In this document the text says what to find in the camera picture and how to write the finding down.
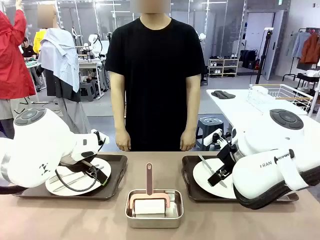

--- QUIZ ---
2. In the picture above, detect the white wire dish rack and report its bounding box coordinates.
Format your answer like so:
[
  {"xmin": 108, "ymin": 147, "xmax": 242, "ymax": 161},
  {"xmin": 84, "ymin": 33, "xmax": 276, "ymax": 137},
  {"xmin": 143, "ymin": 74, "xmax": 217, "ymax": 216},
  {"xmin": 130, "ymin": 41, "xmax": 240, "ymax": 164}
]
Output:
[{"xmin": 246, "ymin": 84, "xmax": 315, "ymax": 116}]

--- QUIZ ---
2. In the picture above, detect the person's left forearm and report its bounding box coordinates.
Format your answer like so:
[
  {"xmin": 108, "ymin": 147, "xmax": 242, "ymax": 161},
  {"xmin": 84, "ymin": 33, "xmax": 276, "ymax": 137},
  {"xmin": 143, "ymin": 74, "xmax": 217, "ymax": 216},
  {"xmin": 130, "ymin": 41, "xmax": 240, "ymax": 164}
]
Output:
[{"xmin": 183, "ymin": 99, "xmax": 200, "ymax": 133}]

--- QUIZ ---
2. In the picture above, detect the black mesh cable sleeve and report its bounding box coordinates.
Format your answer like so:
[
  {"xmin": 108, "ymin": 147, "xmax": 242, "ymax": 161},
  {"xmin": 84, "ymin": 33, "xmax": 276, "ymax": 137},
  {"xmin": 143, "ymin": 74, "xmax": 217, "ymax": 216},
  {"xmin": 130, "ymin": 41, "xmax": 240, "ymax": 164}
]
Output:
[{"xmin": 233, "ymin": 164, "xmax": 320, "ymax": 210}]

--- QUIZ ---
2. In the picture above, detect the silver fork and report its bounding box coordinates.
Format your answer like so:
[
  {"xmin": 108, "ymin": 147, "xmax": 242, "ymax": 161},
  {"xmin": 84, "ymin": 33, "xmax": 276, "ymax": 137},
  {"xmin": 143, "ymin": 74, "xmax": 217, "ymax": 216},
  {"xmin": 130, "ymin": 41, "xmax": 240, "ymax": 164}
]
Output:
[{"xmin": 48, "ymin": 164, "xmax": 105, "ymax": 185}]

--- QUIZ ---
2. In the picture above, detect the white round plate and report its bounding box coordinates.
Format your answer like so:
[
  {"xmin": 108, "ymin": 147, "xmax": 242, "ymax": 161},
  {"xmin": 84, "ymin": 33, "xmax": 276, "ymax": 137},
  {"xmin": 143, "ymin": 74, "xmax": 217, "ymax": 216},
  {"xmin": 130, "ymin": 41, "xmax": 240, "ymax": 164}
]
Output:
[
  {"xmin": 45, "ymin": 157, "xmax": 112, "ymax": 197},
  {"xmin": 192, "ymin": 157, "xmax": 237, "ymax": 200}
]

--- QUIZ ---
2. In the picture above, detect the mannequin in red jacket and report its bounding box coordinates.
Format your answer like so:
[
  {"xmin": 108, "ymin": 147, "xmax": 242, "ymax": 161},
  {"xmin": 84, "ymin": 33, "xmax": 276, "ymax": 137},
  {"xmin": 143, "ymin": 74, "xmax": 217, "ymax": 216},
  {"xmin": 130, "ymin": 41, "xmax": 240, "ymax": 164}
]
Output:
[{"xmin": 0, "ymin": 0, "xmax": 41, "ymax": 140}]

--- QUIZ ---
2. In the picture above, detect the person's right hand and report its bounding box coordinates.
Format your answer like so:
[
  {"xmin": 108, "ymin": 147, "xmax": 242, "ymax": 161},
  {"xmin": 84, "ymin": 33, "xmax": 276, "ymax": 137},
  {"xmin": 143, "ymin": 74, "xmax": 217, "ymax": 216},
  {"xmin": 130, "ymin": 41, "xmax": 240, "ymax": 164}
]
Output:
[{"xmin": 115, "ymin": 129, "xmax": 132, "ymax": 152}]

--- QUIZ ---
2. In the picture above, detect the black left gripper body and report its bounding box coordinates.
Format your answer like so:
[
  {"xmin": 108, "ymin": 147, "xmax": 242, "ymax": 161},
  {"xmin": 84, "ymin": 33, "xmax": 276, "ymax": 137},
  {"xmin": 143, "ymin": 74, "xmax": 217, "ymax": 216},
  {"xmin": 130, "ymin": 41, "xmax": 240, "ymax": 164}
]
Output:
[{"xmin": 80, "ymin": 159, "xmax": 101, "ymax": 178}]

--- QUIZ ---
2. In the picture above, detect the brown serving tray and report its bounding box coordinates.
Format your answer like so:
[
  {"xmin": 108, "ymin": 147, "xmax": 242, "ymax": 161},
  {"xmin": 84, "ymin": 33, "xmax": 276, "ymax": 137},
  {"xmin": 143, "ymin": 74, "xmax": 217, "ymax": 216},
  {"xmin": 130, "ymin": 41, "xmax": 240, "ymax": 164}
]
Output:
[
  {"xmin": 13, "ymin": 154, "xmax": 128, "ymax": 201},
  {"xmin": 181, "ymin": 154, "xmax": 300, "ymax": 203}
]

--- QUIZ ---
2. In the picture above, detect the black bag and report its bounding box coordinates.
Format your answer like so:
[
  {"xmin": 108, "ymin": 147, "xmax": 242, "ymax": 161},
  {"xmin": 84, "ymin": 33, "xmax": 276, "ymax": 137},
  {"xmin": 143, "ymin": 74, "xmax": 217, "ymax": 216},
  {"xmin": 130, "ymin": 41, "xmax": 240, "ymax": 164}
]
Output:
[{"xmin": 239, "ymin": 49, "xmax": 259, "ymax": 70}]

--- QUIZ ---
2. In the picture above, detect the black side table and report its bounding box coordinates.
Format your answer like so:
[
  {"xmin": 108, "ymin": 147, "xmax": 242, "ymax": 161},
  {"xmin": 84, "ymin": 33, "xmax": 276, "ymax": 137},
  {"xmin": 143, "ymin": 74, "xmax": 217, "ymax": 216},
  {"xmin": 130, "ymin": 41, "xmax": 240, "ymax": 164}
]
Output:
[{"xmin": 296, "ymin": 72, "xmax": 320, "ymax": 91}]

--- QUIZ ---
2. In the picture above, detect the seated person in black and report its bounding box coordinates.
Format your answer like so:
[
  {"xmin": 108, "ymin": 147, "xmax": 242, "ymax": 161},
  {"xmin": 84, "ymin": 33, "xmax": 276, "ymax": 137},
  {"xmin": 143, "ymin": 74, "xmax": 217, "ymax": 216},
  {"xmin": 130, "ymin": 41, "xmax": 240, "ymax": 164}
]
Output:
[{"xmin": 21, "ymin": 37, "xmax": 38, "ymax": 60}]

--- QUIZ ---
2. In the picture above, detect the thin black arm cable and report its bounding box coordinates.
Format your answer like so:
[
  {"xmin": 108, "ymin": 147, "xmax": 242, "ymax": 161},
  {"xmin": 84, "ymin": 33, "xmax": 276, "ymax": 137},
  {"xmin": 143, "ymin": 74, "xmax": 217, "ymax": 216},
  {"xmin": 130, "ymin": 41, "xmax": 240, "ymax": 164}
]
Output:
[{"xmin": 55, "ymin": 163, "xmax": 99, "ymax": 196}]

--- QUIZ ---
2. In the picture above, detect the pink lint roller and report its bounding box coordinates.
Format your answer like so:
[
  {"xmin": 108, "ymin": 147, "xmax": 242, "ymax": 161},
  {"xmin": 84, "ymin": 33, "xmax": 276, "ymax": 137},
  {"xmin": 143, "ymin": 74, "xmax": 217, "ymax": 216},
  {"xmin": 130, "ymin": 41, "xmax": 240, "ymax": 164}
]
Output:
[{"xmin": 128, "ymin": 162, "xmax": 171, "ymax": 218}]

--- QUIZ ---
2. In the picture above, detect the dark grey plastic stool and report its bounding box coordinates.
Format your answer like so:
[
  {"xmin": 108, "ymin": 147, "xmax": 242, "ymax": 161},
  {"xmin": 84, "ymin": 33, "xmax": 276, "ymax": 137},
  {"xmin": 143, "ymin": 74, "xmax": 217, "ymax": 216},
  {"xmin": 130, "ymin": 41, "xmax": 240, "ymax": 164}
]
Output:
[{"xmin": 194, "ymin": 116, "xmax": 225, "ymax": 152}]

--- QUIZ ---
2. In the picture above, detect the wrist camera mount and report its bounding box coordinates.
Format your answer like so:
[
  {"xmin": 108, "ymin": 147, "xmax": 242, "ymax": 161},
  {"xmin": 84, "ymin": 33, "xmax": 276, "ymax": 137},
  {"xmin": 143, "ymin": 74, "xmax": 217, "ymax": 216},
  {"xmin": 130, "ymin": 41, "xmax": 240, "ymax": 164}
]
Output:
[
  {"xmin": 91, "ymin": 128, "xmax": 110, "ymax": 152},
  {"xmin": 203, "ymin": 128, "xmax": 232, "ymax": 149}
]

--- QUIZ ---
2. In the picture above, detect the white bowl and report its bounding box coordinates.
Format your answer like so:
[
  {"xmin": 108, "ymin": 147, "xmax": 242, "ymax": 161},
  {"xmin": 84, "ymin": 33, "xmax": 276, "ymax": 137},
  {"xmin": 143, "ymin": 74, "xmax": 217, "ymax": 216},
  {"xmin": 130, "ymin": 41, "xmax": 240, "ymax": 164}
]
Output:
[{"xmin": 251, "ymin": 85, "xmax": 270, "ymax": 95}]

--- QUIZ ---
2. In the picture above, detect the black tripod stand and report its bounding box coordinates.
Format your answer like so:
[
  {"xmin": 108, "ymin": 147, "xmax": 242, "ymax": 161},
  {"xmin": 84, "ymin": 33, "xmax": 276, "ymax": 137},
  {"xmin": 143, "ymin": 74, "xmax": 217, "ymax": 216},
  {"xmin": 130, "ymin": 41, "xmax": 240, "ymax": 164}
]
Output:
[{"xmin": 255, "ymin": 26, "xmax": 275, "ymax": 85}]

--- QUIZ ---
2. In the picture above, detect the person's left hand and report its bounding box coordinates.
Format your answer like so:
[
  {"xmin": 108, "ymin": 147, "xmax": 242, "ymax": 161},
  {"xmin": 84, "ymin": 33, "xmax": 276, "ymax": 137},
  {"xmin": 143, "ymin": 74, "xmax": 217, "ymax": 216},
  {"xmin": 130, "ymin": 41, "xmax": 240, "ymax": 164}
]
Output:
[{"xmin": 180, "ymin": 129, "xmax": 197, "ymax": 152}]

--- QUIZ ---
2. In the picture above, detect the person's right forearm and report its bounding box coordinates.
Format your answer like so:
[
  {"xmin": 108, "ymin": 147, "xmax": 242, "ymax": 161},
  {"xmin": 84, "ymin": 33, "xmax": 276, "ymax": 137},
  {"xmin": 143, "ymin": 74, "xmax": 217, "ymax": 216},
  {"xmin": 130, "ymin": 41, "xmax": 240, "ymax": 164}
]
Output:
[{"xmin": 111, "ymin": 99, "xmax": 127, "ymax": 133}]

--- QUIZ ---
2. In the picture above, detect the yellow jacket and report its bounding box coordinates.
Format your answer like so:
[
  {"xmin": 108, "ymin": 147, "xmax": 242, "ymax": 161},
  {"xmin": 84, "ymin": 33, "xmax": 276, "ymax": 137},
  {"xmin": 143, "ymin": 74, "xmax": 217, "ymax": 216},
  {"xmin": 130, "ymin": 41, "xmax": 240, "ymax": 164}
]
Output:
[{"xmin": 33, "ymin": 31, "xmax": 48, "ymax": 55}]

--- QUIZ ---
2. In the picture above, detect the white background desk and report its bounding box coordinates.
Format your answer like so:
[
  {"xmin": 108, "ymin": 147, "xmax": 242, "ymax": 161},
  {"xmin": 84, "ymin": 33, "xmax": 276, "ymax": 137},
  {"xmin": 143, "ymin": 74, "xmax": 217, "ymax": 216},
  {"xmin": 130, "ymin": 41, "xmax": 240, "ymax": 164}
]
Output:
[{"xmin": 78, "ymin": 56, "xmax": 107, "ymax": 98}]

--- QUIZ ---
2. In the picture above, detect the person in black T-shirt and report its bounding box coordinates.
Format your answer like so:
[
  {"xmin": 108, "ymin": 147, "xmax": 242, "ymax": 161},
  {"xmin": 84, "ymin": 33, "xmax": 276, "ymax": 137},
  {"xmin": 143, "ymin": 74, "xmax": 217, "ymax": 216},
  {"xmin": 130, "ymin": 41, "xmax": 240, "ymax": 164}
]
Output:
[{"xmin": 104, "ymin": 0, "xmax": 207, "ymax": 153}]

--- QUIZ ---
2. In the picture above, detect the orange jacket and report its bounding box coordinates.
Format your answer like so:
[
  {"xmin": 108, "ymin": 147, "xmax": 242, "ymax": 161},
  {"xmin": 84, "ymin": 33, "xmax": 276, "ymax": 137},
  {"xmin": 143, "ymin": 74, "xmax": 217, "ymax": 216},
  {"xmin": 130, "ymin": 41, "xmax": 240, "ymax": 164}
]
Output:
[{"xmin": 299, "ymin": 32, "xmax": 320, "ymax": 65}]

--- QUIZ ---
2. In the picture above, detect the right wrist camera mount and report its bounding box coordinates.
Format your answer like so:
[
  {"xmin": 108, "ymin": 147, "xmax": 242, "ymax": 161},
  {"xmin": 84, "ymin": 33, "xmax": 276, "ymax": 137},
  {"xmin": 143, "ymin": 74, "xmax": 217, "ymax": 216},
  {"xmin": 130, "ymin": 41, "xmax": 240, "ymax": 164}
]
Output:
[{"xmin": 203, "ymin": 128, "xmax": 232, "ymax": 149}]

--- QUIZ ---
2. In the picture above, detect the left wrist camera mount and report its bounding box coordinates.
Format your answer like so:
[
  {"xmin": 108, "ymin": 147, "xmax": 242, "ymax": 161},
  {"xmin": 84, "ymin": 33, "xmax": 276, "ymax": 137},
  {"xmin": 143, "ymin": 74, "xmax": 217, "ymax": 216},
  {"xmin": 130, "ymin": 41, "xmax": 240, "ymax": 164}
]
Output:
[{"xmin": 91, "ymin": 128, "xmax": 110, "ymax": 152}]

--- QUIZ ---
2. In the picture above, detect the rectangular metal tin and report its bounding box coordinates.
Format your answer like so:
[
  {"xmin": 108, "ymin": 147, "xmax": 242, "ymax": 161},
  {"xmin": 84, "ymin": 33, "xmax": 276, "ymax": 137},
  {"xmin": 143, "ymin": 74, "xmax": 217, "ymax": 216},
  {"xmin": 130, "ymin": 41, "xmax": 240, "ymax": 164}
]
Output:
[{"xmin": 124, "ymin": 189, "xmax": 185, "ymax": 229}]

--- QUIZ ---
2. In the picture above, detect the grey step stool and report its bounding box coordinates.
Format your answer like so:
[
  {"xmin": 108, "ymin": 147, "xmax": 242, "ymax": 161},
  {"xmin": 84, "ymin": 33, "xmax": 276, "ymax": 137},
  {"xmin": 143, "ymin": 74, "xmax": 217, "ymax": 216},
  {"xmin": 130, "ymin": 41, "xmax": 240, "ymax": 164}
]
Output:
[{"xmin": 79, "ymin": 79, "xmax": 101, "ymax": 102}]

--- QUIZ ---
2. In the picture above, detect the shoe rack shelf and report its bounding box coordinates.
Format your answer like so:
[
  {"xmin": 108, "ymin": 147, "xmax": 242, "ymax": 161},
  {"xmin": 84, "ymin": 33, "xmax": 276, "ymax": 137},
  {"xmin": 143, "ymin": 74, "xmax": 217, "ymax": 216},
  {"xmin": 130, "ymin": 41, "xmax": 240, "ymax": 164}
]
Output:
[{"xmin": 207, "ymin": 57, "xmax": 240, "ymax": 78}]

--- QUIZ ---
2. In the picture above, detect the large white table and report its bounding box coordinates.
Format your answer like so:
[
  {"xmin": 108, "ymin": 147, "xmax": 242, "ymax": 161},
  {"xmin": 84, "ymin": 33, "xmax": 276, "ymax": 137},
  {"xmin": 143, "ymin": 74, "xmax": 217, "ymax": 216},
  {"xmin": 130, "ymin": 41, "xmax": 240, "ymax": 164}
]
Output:
[{"xmin": 205, "ymin": 88, "xmax": 320, "ymax": 138}]

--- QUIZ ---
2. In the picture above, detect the mannequin in pale blue shirt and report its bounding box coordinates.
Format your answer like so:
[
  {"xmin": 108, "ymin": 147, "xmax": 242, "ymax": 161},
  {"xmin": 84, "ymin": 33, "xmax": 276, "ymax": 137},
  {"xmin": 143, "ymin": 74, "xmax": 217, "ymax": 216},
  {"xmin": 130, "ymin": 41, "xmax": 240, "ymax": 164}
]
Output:
[{"xmin": 37, "ymin": 4, "xmax": 91, "ymax": 135}]

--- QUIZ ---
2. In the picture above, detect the silver table knife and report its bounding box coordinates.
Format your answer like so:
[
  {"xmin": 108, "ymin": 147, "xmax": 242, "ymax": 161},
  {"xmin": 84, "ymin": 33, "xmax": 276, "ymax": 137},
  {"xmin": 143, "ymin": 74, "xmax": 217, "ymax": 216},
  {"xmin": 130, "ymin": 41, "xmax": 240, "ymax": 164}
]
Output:
[
  {"xmin": 53, "ymin": 173, "xmax": 88, "ymax": 192},
  {"xmin": 198, "ymin": 154, "xmax": 228, "ymax": 189}
]

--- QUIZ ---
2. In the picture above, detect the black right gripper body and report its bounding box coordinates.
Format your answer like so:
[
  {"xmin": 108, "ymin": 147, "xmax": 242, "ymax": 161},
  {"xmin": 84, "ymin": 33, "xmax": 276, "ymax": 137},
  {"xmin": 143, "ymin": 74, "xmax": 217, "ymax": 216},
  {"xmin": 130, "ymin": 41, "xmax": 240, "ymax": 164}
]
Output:
[{"xmin": 216, "ymin": 143, "xmax": 237, "ymax": 176}]

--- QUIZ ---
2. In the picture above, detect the grey blue hanging shirt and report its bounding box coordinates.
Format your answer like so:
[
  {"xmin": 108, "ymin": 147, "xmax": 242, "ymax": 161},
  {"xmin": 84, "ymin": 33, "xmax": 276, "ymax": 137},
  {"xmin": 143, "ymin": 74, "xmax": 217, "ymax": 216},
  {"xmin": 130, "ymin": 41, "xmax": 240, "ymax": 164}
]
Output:
[{"xmin": 286, "ymin": 31, "xmax": 311, "ymax": 60}]

